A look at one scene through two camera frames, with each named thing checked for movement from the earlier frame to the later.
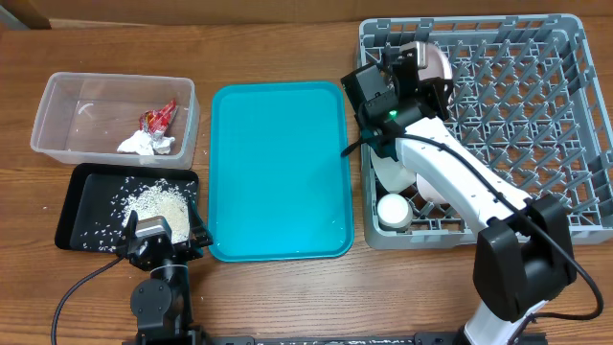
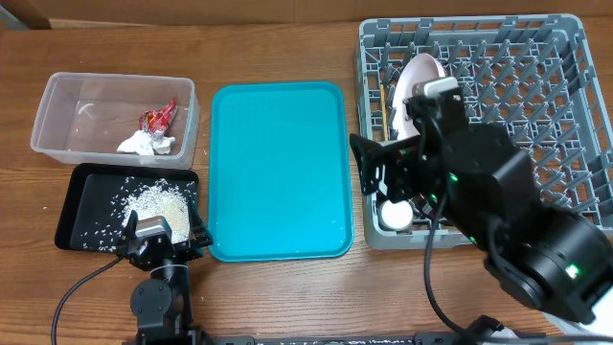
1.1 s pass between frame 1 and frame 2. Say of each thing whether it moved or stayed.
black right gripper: moved
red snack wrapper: stayed
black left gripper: stayed
